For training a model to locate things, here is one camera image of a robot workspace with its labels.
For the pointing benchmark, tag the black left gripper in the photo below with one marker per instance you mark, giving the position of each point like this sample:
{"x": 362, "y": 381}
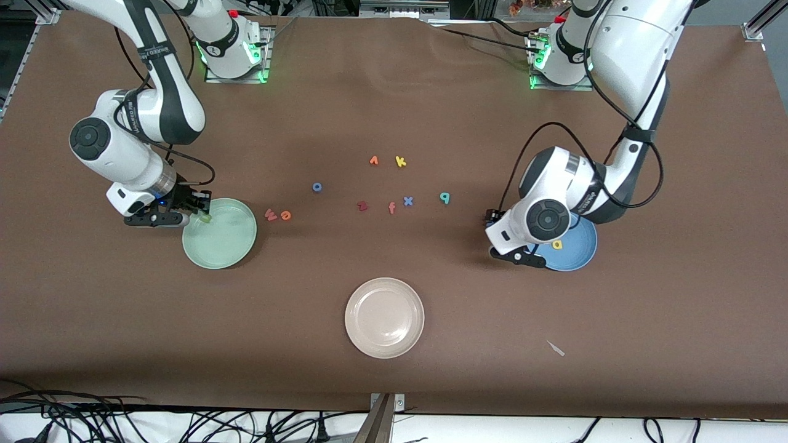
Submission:
{"x": 489, "y": 215}

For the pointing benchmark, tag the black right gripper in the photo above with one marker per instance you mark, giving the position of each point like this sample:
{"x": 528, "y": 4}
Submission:
{"x": 182, "y": 197}

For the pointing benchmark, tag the pink letter w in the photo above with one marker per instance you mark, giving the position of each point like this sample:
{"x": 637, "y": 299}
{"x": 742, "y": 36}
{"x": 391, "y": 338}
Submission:
{"x": 271, "y": 215}

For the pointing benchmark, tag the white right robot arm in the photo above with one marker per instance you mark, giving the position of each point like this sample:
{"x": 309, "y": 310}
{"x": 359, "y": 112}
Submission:
{"x": 123, "y": 154}

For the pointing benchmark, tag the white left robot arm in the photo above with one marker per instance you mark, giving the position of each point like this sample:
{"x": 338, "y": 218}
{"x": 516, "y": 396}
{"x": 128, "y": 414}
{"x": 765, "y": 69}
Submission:
{"x": 548, "y": 218}

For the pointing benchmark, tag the green plate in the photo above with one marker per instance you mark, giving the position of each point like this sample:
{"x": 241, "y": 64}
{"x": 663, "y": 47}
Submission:
{"x": 220, "y": 237}

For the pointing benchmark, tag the blue plate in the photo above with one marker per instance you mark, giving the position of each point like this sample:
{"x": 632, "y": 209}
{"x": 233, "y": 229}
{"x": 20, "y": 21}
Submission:
{"x": 578, "y": 249}

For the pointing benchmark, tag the beige plate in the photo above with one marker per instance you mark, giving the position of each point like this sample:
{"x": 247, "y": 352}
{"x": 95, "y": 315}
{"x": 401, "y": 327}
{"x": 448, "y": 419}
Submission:
{"x": 385, "y": 317}

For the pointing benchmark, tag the white paper scrap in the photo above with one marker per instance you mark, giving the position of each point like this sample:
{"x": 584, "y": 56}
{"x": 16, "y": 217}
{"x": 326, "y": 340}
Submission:
{"x": 556, "y": 348}

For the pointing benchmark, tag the orange flower decoration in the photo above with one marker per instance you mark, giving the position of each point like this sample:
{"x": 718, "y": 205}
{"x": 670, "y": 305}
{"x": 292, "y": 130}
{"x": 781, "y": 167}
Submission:
{"x": 523, "y": 6}

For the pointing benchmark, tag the grey metal box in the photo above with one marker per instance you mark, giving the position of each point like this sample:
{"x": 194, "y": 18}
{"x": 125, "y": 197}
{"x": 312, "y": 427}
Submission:
{"x": 403, "y": 7}

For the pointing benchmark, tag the grey metal bar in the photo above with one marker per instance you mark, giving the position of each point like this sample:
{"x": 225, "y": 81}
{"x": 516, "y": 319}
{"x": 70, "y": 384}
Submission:
{"x": 375, "y": 424}

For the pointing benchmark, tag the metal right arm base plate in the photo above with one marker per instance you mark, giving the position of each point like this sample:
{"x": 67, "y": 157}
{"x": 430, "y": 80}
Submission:
{"x": 237, "y": 79}

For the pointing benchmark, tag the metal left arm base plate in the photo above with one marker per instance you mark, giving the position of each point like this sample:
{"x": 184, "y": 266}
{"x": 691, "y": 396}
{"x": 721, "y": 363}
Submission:
{"x": 560, "y": 87}

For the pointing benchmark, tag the metal table edge bracket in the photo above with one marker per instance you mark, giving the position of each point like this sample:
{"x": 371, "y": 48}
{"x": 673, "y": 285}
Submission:
{"x": 399, "y": 403}

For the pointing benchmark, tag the aluminium frame profile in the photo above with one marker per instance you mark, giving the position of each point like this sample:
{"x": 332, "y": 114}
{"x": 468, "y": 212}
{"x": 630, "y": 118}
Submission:
{"x": 46, "y": 16}
{"x": 756, "y": 26}

